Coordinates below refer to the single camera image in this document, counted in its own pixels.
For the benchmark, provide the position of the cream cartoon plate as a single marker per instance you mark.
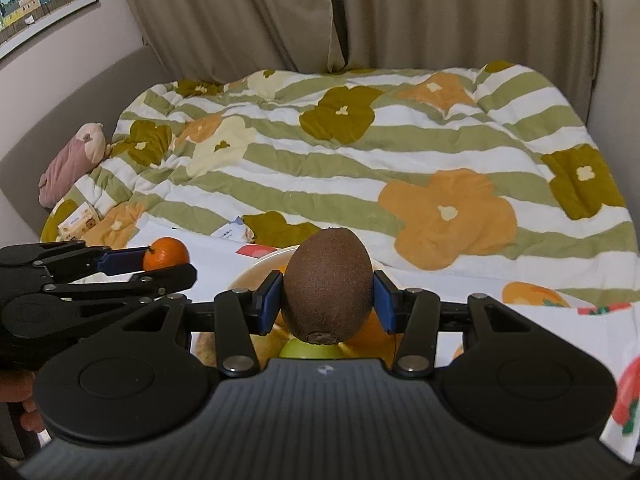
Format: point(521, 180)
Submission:
point(260, 266)

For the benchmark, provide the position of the brown kiwi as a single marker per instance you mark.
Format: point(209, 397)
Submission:
point(327, 285)

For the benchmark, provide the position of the small white snack packet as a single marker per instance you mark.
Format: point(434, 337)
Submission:
point(234, 230)

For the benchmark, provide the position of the large orange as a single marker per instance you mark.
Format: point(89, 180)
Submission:
point(372, 335)

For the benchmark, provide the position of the green round fruit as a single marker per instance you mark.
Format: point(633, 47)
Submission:
point(307, 351)

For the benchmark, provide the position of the floral striped blanket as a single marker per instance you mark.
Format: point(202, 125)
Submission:
point(375, 160)

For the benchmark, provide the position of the white printed sheet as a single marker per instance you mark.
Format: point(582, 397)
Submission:
point(500, 330)

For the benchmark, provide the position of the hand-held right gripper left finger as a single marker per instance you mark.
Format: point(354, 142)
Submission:
point(272, 301)

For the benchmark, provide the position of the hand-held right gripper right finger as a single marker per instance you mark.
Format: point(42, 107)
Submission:
point(383, 304)

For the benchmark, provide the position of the tissue packet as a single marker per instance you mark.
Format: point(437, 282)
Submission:
point(77, 221)

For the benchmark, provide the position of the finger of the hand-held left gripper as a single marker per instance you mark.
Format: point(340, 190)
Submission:
point(122, 261)
point(150, 282)

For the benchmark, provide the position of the pink plush toy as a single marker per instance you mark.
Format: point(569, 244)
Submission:
point(70, 165)

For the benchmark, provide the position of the wall poster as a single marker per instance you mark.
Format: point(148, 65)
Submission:
point(35, 0)

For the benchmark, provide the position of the small mandarin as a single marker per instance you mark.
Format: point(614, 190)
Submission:
point(167, 257)

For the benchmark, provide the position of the person's left hand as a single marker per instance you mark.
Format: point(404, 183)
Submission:
point(22, 387)

